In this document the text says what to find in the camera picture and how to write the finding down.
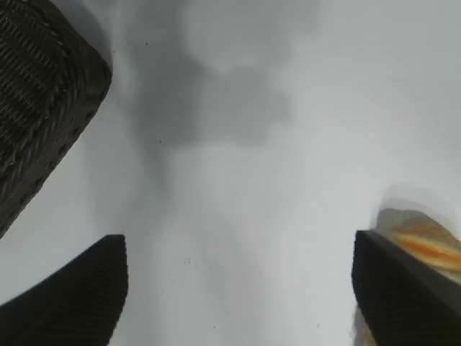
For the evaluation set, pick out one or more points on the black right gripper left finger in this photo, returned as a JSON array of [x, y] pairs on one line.
[[72, 302]]

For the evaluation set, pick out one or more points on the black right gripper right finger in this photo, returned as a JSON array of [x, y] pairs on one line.
[[403, 299]]

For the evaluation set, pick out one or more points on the long striped bread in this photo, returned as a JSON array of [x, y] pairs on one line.
[[428, 245]]

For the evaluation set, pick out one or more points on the dark brown wicker basket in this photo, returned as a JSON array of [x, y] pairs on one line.
[[43, 90]]

